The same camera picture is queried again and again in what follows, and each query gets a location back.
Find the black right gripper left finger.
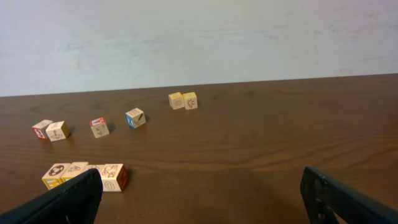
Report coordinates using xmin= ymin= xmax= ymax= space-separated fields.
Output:
xmin=1 ymin=169 xmax=103 ymax=223

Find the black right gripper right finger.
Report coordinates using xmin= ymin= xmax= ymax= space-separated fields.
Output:
xmin=300 ymin=167 xmax=397 ymax=224

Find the yellow-edged wooden block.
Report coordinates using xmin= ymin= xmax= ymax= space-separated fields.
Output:
xmin=61 ymin=162 xmax=88 ymax=182

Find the soccer ball block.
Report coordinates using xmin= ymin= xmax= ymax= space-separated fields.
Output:
xmin=42 ymin=163 xmax=71 ymax=190

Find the wooden 8 block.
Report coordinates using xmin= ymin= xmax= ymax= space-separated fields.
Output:
xmin=100 ymin=164 xmax=129 ymax=192

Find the blue J block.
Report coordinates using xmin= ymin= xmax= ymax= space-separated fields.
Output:
xmin=45 ymin=121 xmax=70 ymax=142

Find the red A block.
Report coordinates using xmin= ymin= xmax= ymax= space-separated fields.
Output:
xmin=90 ymin=117 xmax=109 ymax=138

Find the red 3 block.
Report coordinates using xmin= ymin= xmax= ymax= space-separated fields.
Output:
xmin=32 ymin=119 xmax=53 ymax=139

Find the blue X block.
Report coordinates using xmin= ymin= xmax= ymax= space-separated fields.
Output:
xmin=125 ymin=108 xmax=146 ymax=128

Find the yellow block left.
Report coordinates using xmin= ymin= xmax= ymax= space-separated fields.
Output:
xmin=169 ymin=92 xmax=185 ymax=110

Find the yellow block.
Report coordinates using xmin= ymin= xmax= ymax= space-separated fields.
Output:
xmin=169 ymin=92 xmax=185 ymax=110
xmin=183 ymin=92 xmax=198 ymax=110

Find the yellow block right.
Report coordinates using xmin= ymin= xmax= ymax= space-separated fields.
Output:
xmin=183 ymin=92 xmax=198 ymax=110

